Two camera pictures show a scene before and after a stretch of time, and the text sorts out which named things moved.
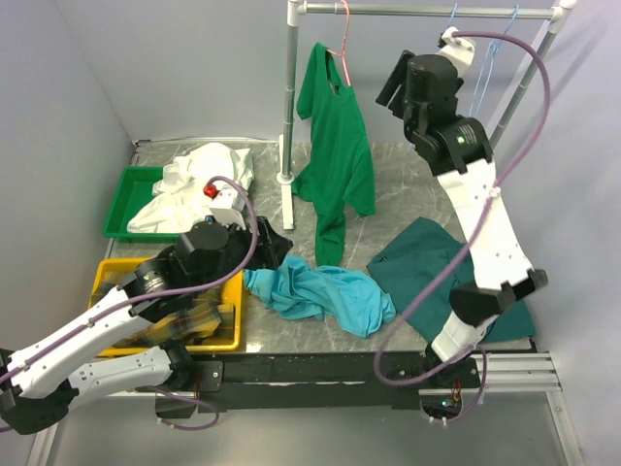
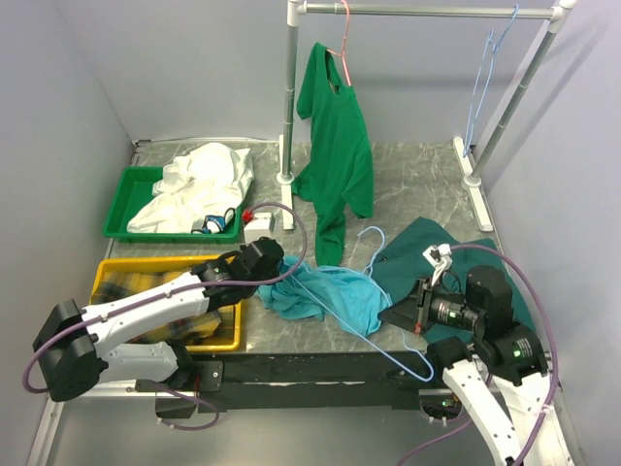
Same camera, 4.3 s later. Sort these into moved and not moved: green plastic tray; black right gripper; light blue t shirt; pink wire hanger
Moved: black right gripper
Not moved: light blue t shirt; pink wire hanger; green plastic tray
